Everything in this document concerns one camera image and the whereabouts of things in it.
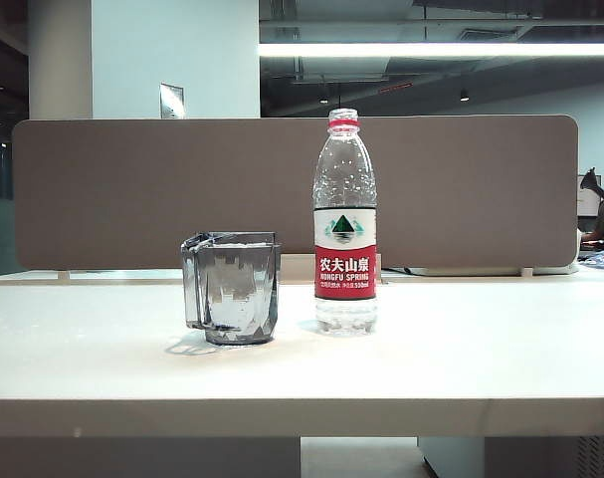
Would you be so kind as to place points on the Nongfu Spring water bottle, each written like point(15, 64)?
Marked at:
point(346, 274)

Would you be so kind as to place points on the transparent grey plastic mug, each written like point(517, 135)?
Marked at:
point(237, 299)

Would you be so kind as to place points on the brown fabric desk divider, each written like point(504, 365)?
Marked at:
point(132, 189)

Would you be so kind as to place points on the black ceiling spotlight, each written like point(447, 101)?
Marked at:
point(464, 95)

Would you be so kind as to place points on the long linear ceiling light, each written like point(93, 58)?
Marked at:
point(431, 49)

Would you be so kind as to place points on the white round column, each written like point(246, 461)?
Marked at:
point(60, 60)

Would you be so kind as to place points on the framed wall notice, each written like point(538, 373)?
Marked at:
point(171, 101)

